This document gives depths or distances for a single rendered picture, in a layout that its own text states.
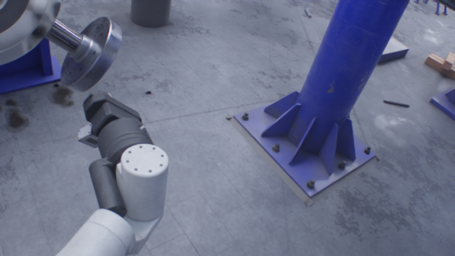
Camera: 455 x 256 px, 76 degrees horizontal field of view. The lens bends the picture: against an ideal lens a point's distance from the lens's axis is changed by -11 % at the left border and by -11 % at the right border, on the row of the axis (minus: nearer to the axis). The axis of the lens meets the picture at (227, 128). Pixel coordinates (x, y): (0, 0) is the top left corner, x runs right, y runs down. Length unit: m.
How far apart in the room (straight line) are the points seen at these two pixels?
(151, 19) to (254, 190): 1.87
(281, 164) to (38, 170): 1.31
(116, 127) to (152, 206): 0.14
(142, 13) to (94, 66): 2.27
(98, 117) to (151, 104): 1.54
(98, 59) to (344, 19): 1.22
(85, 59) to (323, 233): 1.39
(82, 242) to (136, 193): 0.10
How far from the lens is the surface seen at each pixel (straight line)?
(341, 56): 1.70
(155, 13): 3.00
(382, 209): 2.07
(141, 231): 0.49
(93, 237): 0.40
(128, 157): 0.45
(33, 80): 2.35
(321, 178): 1.94
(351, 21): 1.65
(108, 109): 0.57
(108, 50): 0.77
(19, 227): 1.61
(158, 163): 0.44
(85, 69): 0.78
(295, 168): 1.91
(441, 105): 3.61
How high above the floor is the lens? 1.33
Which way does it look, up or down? 41 degrees down
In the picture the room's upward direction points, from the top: 16 degrees clockwise
